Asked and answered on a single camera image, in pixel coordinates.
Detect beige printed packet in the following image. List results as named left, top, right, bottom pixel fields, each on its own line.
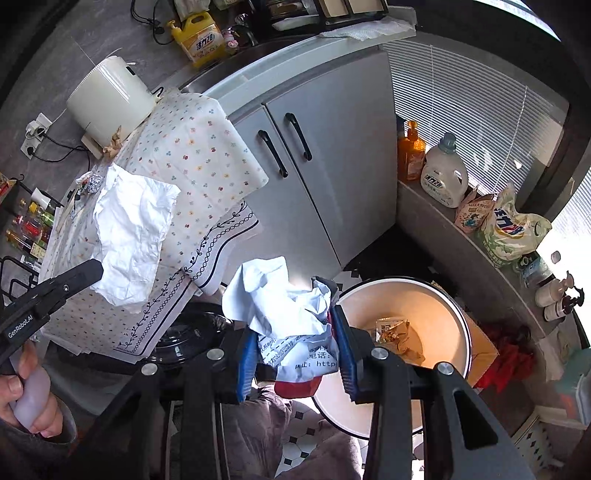
left=455, top=185, right=492, bottom=234

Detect red cloth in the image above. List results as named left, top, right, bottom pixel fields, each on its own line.
left=475, top=323, right=536, bottom=393

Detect white rag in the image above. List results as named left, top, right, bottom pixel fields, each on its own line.
left=318, top=16, right=416, bottom=40

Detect white paper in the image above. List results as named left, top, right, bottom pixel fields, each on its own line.
left=90, top=164, right=182, bottom=315

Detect black dish rack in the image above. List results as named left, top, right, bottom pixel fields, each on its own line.
left=256, top=0, right=391, bottom=33

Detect white laundry detergent bottle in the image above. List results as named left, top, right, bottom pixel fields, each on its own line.
left=420, top=132, right=469, bottom=208

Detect coiled black cable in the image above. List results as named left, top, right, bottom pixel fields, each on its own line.
left=130, top=0, right=176, bottom=44

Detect white enamel basin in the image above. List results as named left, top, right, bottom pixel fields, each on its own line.
left=314, top=277, right=472, bottom=437

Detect person's left hand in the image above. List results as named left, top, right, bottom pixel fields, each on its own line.
left=0, top=339, right=65, bottom=439

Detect white window blinds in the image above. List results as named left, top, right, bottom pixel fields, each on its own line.
left=383, top=39, right=570, bottom=195

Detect person's grey pants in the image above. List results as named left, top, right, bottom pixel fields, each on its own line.
left=222, top=388, right=365, bottom=480

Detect black power cable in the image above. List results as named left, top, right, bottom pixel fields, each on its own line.
left=32, top=131, right=93, bottom=171

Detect grey sink cabinet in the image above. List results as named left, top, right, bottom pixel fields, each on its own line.
left=203, top=37, right=398, bottom=273

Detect white floral tablecloth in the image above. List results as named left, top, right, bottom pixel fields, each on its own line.
left=39, top=88, right=271, bottom=356

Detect brown cardboard box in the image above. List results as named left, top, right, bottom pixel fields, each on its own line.
left=462, top=311, right=502, bottom=384

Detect yellow detergent bottle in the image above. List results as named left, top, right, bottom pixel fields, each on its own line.
left=167, top=11, right=227, bottom=70

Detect white cloth black vine border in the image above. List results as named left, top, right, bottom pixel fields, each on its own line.
left=111, top=200, right=262, bottom=356

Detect row of condiment bottles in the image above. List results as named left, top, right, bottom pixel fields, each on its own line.
left=4, top=196, right=58, bottom=259

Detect wall socket white plug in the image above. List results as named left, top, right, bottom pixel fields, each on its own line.
left=25, top=113, right=52, bottom=139

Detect steel faucet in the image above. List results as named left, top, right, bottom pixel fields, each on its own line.
left=233, top=13, right=259, bottom=47

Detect person's left forearm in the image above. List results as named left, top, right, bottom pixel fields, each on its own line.
left=0, top=406, right=79, bottom=480

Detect beige wrapper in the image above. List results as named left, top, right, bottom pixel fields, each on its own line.
left=373, top=316, right=426, bottom=365

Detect green white refill bag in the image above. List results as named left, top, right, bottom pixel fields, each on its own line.
left=478, top=181, right=553, bottom=268

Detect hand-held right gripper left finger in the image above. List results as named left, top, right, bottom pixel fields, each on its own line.
left=74, top=318, right=262, bottom=480

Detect black spice rack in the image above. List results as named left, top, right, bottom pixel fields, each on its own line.
left=0, top=173, right=63, bottom=296

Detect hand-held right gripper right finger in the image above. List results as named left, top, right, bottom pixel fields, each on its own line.
left=329, top=305, right=539, bottom=480

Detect white pump bottle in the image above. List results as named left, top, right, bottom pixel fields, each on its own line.
left=536, top=271, right=585, bottom=308
left=542, top=295, right=580, bottom=322

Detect washing machine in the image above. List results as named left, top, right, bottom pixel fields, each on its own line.
left=145, top=302, right=236, bottom=365

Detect steel sink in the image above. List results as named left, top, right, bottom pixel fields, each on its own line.
left=178, top=39, right=296, bottom=90

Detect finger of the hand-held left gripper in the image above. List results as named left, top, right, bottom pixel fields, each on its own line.
left=34, top=258, right=105, bottom=315

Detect orange bottle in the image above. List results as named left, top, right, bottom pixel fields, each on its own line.
left=397, top=120, right=426, bottom=183

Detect light blue mailing bag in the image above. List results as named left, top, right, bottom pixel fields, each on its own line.
left=222, top=256, right=342, bottom=398

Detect brown paper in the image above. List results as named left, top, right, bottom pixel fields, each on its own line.
left=102, top=127, right=124, bottom=158

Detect white air fryer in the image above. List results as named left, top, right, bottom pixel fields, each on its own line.
left=66, top=55, right=160, bottom=158

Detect silver foil wrapper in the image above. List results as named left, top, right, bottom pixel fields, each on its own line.
left=76, top=171, right=108, bottom=197

